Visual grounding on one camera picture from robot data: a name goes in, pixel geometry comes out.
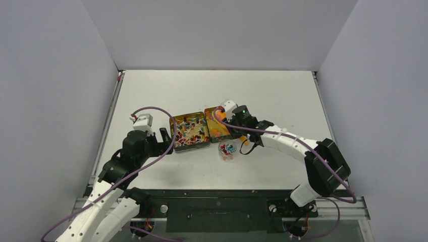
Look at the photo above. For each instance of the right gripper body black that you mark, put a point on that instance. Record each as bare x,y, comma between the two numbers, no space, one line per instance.
234,126

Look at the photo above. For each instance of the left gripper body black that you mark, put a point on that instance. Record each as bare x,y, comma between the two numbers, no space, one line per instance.
153,148

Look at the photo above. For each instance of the orange plastic scoop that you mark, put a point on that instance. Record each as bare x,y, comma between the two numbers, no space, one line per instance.
245,141

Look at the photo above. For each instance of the tin box of lollipops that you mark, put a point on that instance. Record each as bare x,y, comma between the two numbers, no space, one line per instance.
192,132

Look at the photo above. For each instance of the tin box of gummy candies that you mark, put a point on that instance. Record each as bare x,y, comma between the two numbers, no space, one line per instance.
217,131

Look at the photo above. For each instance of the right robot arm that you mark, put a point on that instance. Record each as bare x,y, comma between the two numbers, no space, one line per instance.
325,165

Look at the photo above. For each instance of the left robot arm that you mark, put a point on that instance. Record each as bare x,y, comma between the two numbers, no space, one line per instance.
116,174

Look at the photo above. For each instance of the clear plastic round container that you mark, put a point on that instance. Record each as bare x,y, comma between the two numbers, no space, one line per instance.
227,150

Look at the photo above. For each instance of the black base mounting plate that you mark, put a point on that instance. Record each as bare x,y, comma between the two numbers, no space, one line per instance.
133,202

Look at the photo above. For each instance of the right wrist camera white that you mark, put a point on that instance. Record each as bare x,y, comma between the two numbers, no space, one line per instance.
227,107

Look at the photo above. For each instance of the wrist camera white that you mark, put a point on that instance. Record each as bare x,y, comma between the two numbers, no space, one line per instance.
227,107
142,122

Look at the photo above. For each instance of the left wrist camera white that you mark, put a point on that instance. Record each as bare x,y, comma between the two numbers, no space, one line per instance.
142,122

